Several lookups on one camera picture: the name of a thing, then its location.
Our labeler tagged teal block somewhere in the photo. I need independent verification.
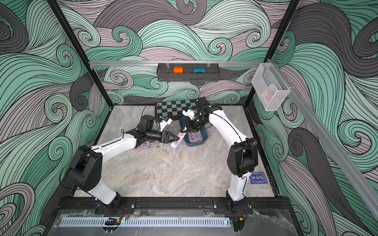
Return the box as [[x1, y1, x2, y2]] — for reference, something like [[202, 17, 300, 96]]
[[194, 68, 206, 74]]

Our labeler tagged lilac small sticker sheet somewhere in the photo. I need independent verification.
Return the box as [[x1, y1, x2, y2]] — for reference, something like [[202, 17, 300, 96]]
[[152, 142, 164, 148]]

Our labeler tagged aluminium rail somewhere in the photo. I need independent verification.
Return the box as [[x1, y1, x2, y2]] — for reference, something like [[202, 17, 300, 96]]
[[89, 60, 262, 67], [267, 58, 378, 220]]

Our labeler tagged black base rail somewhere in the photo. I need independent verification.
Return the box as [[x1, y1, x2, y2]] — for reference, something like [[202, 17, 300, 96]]
[[57, 197, 292, 215]]

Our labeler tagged orange block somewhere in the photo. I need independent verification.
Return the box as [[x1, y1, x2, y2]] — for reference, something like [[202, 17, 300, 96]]
[[173, 67, 184, 74]]

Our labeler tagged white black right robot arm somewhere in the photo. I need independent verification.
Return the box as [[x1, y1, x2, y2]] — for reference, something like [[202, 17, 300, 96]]
[[181, 99, 258, 212]]

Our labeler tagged blue card pack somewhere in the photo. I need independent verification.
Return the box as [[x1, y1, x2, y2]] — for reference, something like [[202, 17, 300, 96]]
[[250, 172, 269, 184]]

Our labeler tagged clear acrylic wall holder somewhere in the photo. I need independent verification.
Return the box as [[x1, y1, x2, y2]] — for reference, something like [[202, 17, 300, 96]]
[[252, 63, 290, 111]]

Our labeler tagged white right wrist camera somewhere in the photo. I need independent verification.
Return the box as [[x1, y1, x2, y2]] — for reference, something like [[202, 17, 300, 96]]
[[182, 106, 196, 120]]

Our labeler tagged aluminium rail right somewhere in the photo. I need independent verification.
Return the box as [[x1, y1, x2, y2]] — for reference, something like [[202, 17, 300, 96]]
[[267, 58, 378, 220]]

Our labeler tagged black grey chessboard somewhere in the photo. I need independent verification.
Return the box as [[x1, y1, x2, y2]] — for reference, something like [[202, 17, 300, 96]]
[[155, 100, 198, 120]]

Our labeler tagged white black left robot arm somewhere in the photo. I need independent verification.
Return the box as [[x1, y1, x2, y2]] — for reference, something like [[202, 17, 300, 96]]
[[64, 115, 179, 213]]

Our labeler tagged black wall shelf tray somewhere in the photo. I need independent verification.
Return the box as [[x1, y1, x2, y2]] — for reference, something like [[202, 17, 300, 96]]
[[157, 64, 220, 82]]

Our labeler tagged aluminium rail back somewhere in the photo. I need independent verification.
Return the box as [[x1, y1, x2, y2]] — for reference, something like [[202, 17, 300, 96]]
[[89, 60, 262, 67]]

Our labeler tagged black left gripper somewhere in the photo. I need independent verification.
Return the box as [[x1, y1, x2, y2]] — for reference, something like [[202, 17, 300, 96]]
[[146, 131, 179, 145]]

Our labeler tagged white slotted cable duct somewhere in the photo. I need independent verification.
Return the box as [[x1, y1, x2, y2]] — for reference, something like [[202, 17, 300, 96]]
[[58, 216, 231, 228]]

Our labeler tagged teal plastic storage box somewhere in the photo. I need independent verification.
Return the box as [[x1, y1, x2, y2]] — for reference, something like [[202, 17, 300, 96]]
[[184, 129, 208, 147]]

